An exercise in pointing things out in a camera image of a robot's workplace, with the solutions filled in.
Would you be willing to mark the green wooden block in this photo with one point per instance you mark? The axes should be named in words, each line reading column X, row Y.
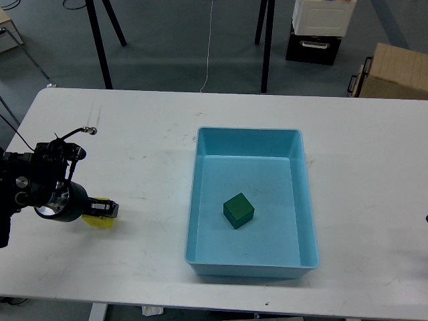
column 238, row 211

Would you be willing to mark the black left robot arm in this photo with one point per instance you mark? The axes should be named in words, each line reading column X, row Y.
column 42, row 179

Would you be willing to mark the black storage box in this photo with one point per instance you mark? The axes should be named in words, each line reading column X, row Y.
column 312, row 49

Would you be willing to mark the black trestle legs right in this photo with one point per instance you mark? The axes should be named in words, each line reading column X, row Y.
column 265, row 22

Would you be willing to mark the crumpled white paper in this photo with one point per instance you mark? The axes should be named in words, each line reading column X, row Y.
column 152, row 311

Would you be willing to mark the grey metal chair leg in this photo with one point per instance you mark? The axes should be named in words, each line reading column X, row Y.
column 19, row 63

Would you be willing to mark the black trestle legs left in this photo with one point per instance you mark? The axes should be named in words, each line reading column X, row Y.
column 96, row 33

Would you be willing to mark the black Robotiq left gripper body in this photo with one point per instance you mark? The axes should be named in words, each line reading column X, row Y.
column 77, row 204

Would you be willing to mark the light blue plastic box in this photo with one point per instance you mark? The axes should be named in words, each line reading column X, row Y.
column 269, row 167

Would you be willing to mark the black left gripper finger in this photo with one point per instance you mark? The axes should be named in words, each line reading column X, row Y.
column 102, row 217
column 102, row 206

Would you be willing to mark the yellow wooden block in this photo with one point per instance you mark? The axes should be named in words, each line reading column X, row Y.
column 99, row 223

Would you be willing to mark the black trestle legs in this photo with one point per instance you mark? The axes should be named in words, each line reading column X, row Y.
column 265, row 22
column 96, row 33

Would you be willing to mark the white plastic crate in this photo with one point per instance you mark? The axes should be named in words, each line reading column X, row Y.
column 322, row 18

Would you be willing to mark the white table leg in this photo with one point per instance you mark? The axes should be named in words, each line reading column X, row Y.
column 98, row 312

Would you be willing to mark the light wood furniture piece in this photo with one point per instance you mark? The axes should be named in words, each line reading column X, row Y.
column 9, row 33

